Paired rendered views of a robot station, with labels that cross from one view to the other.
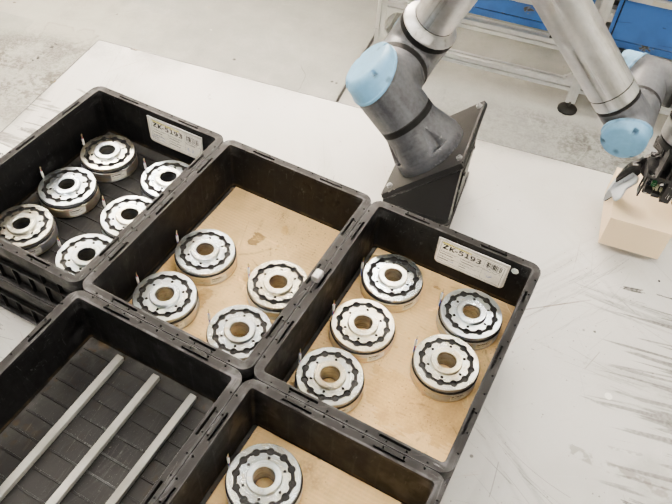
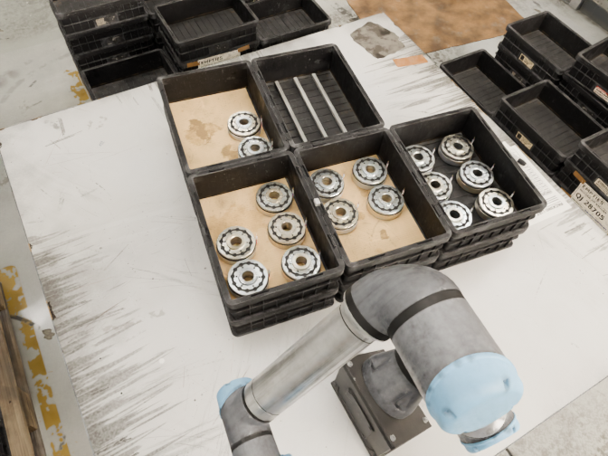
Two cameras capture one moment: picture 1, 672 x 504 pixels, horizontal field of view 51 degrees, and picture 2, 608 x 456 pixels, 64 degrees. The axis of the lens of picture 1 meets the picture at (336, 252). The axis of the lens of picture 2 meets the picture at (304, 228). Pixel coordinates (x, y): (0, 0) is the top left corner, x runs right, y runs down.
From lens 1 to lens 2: 1.27 m
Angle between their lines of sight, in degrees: 65
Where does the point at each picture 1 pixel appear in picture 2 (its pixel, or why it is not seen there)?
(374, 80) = not seen: hidden behind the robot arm
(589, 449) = (154, 319)
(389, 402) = (245, 216)
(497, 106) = not seen: outside the picture
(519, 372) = (216, 330)
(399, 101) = not seen: hidden behind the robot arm
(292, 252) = (361, 242)
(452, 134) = (375, 381)
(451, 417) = (215, 232)
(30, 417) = (349, 114)
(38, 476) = (322, 106)
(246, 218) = (403, 240)
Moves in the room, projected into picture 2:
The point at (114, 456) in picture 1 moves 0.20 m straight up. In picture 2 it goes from (310, 126) to (316, 77)
